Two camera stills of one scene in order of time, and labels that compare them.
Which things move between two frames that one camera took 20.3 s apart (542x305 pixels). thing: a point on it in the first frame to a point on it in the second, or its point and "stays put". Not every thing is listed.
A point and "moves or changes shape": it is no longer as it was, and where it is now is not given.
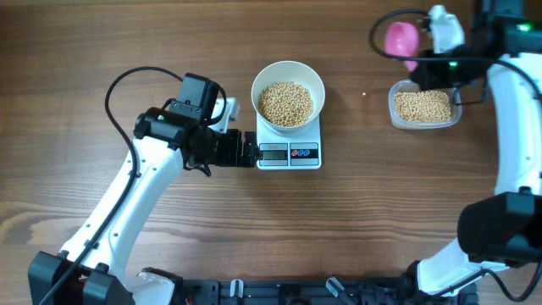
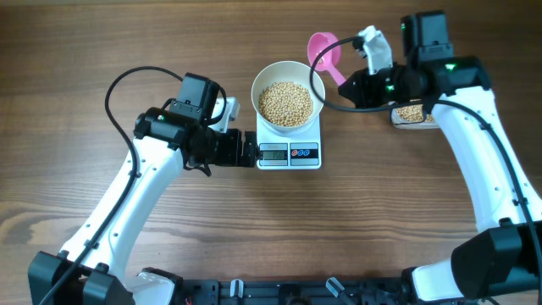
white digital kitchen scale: [296, 149] stays put
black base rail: [313, 291] stays put
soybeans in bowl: [285, 103] stays put
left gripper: [232, 158] stays put
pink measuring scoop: [402, 38] moves or changes shape
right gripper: [430, 80] to [363, 97]
